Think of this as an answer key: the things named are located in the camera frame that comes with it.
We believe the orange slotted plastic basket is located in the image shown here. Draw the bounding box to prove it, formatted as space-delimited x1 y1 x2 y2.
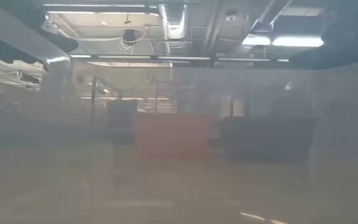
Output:
134 112 211 160

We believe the clear plastic basket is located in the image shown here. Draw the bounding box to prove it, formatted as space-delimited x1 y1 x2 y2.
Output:
0 60 358 224

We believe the black slotted plastic basket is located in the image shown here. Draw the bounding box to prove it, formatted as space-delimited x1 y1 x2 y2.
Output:
218 114 321 163

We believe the long linear light bar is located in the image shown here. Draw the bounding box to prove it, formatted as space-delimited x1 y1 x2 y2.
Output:
69 54 291 65

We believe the rectangular ceiling light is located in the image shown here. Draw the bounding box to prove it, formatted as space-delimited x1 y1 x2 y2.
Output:
242 34 325 48

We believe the ceiling light strip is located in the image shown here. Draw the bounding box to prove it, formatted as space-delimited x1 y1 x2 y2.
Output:
44 2 161 16

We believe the ribbed spiral duct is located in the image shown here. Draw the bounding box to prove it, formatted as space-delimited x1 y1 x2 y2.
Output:
157 2 188 40

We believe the black ceiling camera, white cable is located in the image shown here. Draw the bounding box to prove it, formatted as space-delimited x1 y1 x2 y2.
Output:
118 27 149 52

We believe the silver ventilation duct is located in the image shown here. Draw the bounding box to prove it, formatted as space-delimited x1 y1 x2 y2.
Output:
0 0 74 74

